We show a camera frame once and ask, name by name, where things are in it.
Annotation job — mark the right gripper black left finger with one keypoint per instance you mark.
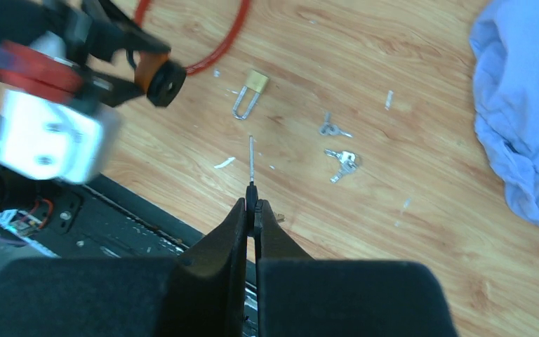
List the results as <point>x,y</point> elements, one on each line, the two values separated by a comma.
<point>199,293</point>

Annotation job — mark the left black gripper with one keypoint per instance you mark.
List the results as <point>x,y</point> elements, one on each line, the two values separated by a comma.
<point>100,29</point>

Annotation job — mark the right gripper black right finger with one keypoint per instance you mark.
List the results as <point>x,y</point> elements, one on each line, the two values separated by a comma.
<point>302,296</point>

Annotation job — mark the black head key bunch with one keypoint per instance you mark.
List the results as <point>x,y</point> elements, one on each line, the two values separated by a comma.
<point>251,186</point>

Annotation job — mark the orange black padlock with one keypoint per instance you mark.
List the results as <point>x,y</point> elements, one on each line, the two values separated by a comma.
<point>158,76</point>

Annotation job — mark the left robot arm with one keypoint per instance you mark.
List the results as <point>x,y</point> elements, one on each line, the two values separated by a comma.
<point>68,69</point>

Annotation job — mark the silver key pair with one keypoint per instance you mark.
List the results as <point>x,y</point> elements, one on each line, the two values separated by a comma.
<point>348,164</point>

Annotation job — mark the small silver key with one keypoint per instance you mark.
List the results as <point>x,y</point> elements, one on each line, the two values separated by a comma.
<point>330,129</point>

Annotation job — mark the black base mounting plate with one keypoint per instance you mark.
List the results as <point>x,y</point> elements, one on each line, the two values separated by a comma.
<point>105,220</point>

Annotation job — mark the lavender crumpled cloth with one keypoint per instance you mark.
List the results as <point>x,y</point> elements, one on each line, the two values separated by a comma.
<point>505,86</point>

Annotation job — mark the red cable lock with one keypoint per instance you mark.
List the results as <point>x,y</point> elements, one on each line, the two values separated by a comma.
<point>210,28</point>

